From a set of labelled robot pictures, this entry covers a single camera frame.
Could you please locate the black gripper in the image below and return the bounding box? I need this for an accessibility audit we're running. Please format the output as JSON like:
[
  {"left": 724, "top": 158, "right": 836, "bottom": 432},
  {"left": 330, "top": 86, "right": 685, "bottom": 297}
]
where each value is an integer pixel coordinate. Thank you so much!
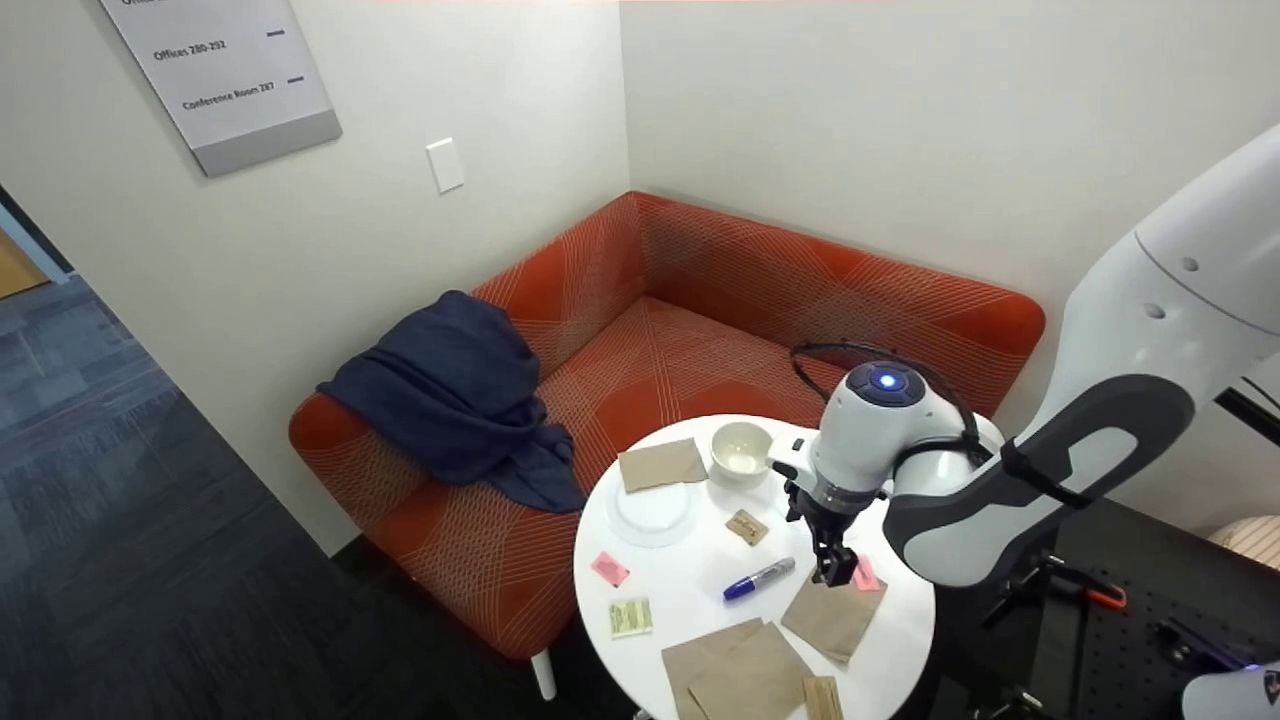
[{"left": 775, "top": 466, "right": 873, "bottom": 588}]

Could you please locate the blue and grey marker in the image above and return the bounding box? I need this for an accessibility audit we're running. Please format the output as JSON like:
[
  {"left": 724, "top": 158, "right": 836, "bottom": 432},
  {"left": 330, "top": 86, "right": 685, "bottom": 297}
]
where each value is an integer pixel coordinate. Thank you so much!
[{"left": 720, "top": 556, "right": 794, "bottom": 603}]

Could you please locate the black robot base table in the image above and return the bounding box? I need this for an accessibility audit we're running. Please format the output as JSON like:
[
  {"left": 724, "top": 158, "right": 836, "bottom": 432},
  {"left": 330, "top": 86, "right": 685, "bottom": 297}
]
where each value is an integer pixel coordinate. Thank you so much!
[{"left": 917, "top": 503, "right": 1280, "bottom": 720}]

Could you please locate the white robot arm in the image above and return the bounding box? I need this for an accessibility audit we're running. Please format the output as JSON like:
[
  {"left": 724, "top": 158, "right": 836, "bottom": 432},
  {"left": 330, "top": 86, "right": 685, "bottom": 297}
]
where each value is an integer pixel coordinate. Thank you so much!
[{"left": 784, "top": 129, "right": 1280, "bottom": 588}]

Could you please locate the large brown paper napkin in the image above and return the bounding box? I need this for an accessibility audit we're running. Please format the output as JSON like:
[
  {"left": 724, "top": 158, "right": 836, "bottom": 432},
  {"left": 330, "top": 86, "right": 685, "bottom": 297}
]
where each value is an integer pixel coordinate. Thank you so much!
[{"left": 784, "top": 584, "right": 883, "bottom": 666}]

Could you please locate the small tan sugar packet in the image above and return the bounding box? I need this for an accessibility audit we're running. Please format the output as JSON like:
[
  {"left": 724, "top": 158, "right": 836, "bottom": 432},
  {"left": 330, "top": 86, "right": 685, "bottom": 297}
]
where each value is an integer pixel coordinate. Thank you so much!
[{"left": 724, "top": 508, "right": 766, "bottom": 548}]

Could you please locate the small brown paper piece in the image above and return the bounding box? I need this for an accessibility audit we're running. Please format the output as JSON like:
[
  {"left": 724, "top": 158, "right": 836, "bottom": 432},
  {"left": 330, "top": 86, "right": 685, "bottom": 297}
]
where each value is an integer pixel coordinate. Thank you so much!
[{"left": 801, "top": 675, "right": 842, "bottom": 720}]

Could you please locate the brown paper napkin middle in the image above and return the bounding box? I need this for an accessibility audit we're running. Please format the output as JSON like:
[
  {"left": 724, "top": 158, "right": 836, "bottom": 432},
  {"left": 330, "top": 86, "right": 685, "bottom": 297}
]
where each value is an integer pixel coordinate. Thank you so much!
[{"left": 661, "top": 622, "right": 808, "bottom": 720}]

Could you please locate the white ceramic bowl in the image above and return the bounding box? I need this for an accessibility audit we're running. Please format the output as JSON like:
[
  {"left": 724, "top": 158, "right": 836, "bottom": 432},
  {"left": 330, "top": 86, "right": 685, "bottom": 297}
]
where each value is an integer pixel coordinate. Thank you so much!
[{"left": 712, "top": 420, "right": 773, "bottom": 485}]

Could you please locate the round white table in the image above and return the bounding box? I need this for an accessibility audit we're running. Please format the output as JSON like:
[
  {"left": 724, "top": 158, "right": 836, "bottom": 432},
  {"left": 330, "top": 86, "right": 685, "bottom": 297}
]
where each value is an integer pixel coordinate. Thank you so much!
[{"left": 570, "top": 466, "right": 937, "bottom": 720}]

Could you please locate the brown napkin behind bowl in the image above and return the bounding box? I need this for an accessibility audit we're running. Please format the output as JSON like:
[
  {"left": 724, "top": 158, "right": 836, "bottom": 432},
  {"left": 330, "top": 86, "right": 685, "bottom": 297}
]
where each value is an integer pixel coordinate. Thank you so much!
[{"left": 621, "top": 440, "right": 702, "bottom": 493}]

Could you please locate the small clear plastic lid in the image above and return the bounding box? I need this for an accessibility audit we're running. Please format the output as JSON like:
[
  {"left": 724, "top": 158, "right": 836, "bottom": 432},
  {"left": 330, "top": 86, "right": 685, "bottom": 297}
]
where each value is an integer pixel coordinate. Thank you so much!
[{"left": 615, "top": 485, "right": 690, "bottom": 543}]

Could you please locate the green sweetener packet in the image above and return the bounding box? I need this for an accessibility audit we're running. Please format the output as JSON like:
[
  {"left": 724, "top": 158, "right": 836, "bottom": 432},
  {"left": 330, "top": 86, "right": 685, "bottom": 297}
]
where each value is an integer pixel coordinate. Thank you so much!
[{"left": 609, "top": 595, "right": 651, "bottom": 639}]

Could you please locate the pink sweetener packet far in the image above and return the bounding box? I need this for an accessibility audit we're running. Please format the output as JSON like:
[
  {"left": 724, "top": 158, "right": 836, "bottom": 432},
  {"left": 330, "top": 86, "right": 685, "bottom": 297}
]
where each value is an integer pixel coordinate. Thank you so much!
[{"left": 590, "top": 554, "right": 631, "bottom": 588}]

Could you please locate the orange corner sofa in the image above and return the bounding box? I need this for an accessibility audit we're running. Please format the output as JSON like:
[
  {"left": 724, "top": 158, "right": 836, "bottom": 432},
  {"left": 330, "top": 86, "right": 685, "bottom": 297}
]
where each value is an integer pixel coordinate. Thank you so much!
[{"left": 287, "top": 193, "right": 1042, "bottom": 661}]

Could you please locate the navy blue cloth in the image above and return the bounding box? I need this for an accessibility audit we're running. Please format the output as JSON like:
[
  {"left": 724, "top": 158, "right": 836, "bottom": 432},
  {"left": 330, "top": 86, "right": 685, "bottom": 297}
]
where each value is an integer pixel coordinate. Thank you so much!
[{"left": 320, "top": 291, "right": 579, "bottom": 512}]

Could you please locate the black clamp with orange handle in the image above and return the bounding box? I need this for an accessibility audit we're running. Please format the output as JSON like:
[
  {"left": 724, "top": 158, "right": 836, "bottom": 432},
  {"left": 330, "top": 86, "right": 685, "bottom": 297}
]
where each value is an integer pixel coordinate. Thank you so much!
[{"left": 984, "top": 554, "right": 1128, "bottom": 630}]

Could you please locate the grey wall sign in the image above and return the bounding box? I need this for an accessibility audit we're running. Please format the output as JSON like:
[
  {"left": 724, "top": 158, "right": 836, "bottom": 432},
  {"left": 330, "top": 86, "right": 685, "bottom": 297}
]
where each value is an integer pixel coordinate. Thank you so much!
[{"left": 95, "top": 0, "right": 339, "bottom": 177}]

